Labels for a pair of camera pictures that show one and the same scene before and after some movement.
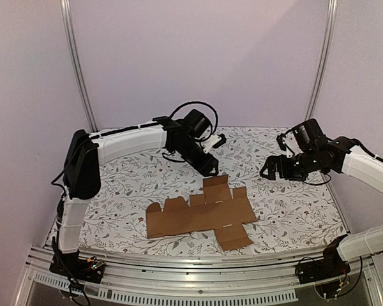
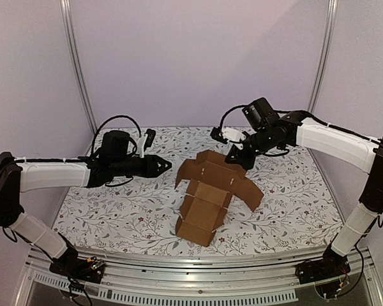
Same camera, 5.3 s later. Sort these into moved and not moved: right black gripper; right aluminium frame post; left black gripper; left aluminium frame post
Moved: right black gripper; left black gripper
Not moved: right aluminium frame post; left aluminium frame post
